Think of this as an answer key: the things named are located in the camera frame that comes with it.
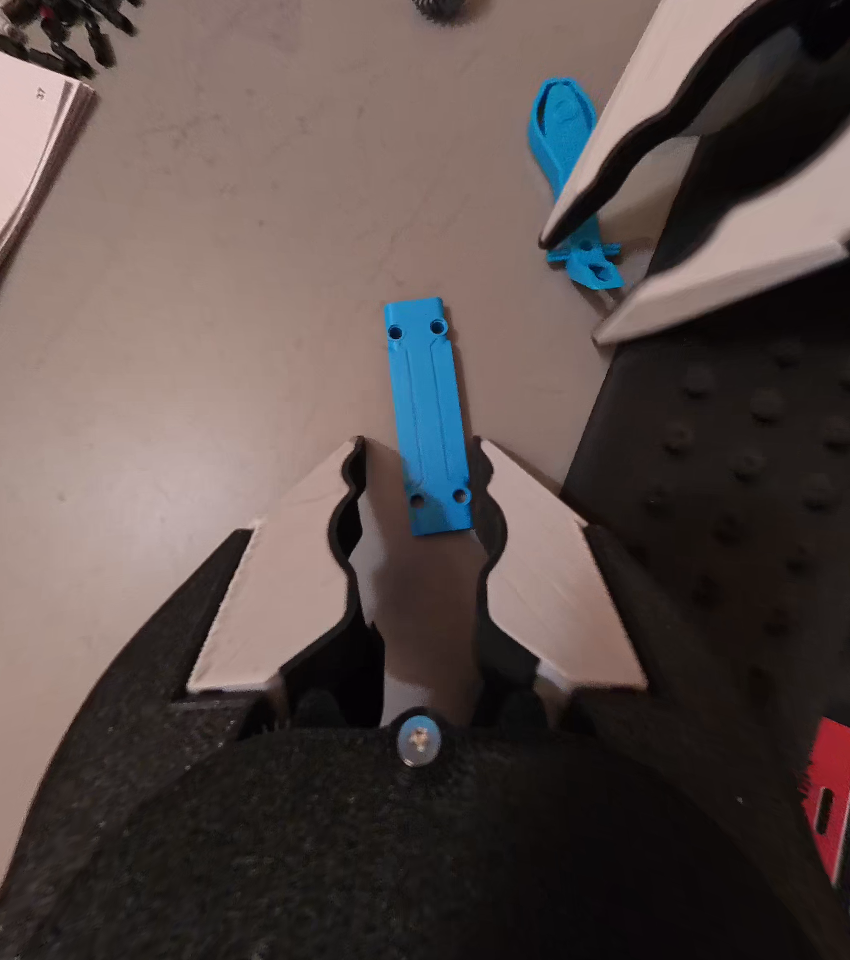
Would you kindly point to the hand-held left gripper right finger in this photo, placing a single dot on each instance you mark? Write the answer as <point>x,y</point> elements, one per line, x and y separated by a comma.
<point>560,600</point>

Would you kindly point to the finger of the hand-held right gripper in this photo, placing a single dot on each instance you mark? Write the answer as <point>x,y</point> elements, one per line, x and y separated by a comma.
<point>769,255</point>
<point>642,75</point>

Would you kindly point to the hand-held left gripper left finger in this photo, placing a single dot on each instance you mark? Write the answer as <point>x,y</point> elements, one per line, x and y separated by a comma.
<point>267,600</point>

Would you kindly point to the blue curved toy piece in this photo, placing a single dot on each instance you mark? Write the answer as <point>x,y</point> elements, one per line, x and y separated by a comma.
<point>556,150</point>

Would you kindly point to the blue toy plate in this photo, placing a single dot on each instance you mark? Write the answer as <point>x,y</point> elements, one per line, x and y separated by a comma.
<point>428,420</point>

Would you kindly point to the pile of small toy pegs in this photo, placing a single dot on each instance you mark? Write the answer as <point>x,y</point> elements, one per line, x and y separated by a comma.
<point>57,37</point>

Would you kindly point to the grey desk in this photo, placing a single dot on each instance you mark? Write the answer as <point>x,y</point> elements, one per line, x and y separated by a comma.
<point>207,262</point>

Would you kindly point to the black toy gear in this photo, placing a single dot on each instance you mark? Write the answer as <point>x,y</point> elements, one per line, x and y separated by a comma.
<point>443,9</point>

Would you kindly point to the red item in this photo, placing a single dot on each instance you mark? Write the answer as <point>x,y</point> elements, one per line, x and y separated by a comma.
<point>833,787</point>

